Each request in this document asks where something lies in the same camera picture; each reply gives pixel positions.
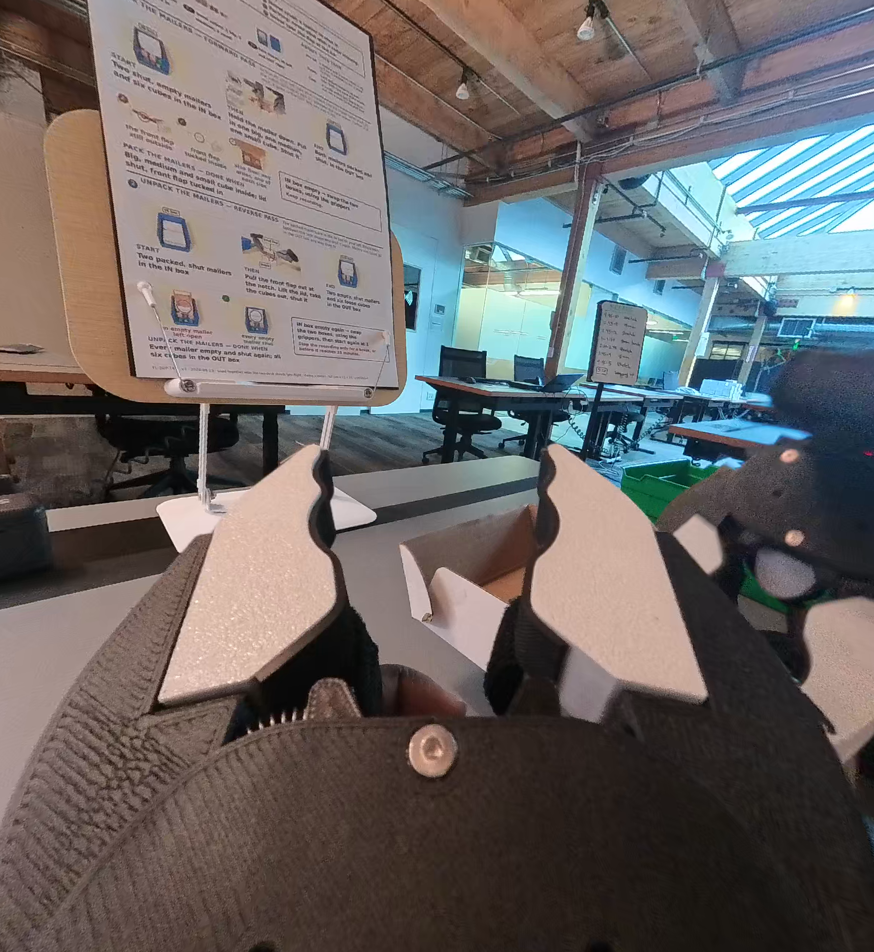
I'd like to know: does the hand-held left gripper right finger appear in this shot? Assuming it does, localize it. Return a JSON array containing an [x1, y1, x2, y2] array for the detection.
[[525, 444, 710, 724]]

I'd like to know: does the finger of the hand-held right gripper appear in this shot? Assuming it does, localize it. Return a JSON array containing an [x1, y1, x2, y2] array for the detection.
[[802, 595, 874, 766], [671, 515, 726, 575]]

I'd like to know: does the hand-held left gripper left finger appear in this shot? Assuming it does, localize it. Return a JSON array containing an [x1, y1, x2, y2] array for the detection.
[[156, 444, 350, 708]]

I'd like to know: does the white cardboard mailer box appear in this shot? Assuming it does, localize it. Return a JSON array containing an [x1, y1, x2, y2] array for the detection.
[[398, 504, 541, 674]]

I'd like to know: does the grey desk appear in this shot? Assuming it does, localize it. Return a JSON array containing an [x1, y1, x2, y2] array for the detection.
[[0, 455, 874, 952]]

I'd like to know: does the person's left hand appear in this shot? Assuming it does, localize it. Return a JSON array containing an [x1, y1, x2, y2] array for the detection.
[[381, 664, 469, 718]]

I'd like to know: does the green plastic bin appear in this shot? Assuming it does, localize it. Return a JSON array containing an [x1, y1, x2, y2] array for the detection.
[[619, 459, 832, 612]]

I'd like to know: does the background wooden table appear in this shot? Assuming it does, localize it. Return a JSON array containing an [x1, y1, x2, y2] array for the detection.
[[415, 374, 642, 460], [668, 416, 810, 464]]

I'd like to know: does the black office chair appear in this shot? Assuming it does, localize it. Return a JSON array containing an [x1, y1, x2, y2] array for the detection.
[[422, 346, 502, 464], [95, 408, 241, 498], [498, 356, 568, 451]]

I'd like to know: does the standing whiteboard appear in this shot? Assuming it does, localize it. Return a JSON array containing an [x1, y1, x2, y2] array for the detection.
[[588, 299, 648, 386]]

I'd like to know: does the printed instruction sheet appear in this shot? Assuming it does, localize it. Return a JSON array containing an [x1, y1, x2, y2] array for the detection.
[[87, 0, 401, 389]]

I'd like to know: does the beige partition panel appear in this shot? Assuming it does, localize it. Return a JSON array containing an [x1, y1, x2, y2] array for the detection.
[[0, 97, 73, 351]]

